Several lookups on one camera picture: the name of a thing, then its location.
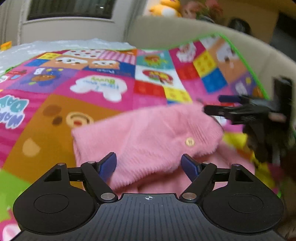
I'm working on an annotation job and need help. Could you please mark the pink knit sweater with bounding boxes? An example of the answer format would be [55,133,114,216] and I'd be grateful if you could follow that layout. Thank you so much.
[72,103,255,195]

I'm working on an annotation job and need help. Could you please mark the beige sofa backrest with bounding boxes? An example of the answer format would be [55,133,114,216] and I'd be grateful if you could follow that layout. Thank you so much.
[125,16,295,95]

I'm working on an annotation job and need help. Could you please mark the black round object on shelf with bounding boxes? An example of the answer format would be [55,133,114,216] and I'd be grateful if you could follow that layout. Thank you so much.
[227,18,251,35]

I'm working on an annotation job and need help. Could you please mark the potted red leaf plant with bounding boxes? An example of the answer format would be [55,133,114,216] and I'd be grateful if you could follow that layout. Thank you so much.
[196,0,223,23]

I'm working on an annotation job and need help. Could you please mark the pink plush toy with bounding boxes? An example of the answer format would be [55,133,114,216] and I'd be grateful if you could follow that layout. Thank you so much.
[181,1,199,19]

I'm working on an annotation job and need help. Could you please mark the yellow duck plush toy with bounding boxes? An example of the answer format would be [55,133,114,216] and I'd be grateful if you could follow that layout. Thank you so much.
[149,0,182,18]

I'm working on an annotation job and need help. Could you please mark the white bubble wrap sheet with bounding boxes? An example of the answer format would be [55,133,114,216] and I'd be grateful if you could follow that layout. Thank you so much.
[0,38,135,75]

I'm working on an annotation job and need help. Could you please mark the small yellow toy block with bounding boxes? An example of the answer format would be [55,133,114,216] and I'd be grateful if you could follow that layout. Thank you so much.
[0,41,12,51]

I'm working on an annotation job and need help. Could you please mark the dark window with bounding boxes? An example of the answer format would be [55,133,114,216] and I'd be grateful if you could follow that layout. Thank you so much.
[27,0,116,20]

